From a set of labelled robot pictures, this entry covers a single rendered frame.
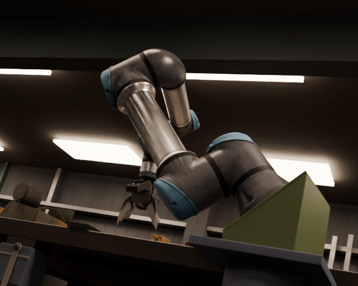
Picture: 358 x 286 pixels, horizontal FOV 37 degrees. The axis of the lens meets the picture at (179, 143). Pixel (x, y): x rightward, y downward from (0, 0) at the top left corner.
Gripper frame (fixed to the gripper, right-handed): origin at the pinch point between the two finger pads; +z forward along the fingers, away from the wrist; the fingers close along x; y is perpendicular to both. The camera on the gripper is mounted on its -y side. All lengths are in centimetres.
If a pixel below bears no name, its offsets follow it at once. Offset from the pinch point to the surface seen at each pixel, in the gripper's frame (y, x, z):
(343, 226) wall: 558, -13, -172
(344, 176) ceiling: 454, -20, -202
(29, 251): -24.7, 21.4, 16.8
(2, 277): -24.2, 28.7, 25.9
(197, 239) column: -61, -47, 17
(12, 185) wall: 559, 553, -201
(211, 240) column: -61, -50, 17
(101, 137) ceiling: 399, 289, -222
